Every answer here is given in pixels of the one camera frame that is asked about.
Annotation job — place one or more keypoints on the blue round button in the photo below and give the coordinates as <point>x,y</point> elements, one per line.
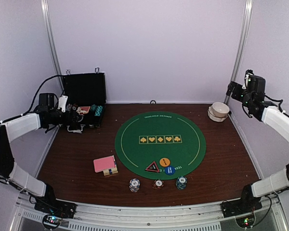
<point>169,170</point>

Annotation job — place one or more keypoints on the black poker case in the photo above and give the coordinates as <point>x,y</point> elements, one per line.
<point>86,89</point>

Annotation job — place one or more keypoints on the clear card box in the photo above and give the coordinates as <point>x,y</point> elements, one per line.
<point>110,170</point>

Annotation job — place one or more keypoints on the white bowl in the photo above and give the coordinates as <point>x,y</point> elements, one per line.
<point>220,109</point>

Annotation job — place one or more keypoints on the green blue chip stack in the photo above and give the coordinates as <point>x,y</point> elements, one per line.
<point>181,183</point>

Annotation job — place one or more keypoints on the orange round button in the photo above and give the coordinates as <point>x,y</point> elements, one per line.
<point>164,162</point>

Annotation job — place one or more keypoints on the brown chip stack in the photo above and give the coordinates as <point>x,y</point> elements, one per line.
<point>158,184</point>

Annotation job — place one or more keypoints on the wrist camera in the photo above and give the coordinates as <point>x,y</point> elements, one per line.
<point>254,86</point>
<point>47,101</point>

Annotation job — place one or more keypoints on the teal chip row in case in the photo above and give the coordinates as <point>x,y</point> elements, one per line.
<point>98,111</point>

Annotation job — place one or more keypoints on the white saucer dish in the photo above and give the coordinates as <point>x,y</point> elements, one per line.
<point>214,118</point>

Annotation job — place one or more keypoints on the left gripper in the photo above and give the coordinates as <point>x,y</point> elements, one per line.
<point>73,121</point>

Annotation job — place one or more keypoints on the green blue chips in case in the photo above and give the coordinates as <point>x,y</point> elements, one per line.
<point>93,107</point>

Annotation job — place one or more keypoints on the pink playing card deck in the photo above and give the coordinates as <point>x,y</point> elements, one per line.
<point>104,163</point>

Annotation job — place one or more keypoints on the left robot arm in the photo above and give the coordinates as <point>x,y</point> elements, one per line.
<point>62,164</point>

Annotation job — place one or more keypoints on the triangular black red button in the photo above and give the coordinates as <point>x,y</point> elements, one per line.
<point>153,167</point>

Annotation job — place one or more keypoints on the round green poker mat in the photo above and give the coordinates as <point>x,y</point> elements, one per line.
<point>150,136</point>

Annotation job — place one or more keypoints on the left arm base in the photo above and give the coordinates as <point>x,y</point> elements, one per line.
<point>60,209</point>

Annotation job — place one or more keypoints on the red card deck in case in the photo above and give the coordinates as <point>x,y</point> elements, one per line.
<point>83,110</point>

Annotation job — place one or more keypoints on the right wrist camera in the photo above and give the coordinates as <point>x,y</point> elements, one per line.
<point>254,86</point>

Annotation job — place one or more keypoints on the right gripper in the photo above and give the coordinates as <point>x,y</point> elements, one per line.
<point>230,88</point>

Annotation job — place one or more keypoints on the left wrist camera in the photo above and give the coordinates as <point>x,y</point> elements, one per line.
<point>47,101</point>

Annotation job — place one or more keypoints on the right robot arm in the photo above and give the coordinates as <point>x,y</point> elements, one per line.
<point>256,104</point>

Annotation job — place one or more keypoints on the blue white chip stack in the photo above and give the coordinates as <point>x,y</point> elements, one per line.
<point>134,185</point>

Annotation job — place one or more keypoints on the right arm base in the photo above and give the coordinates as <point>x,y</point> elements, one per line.
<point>238,207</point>

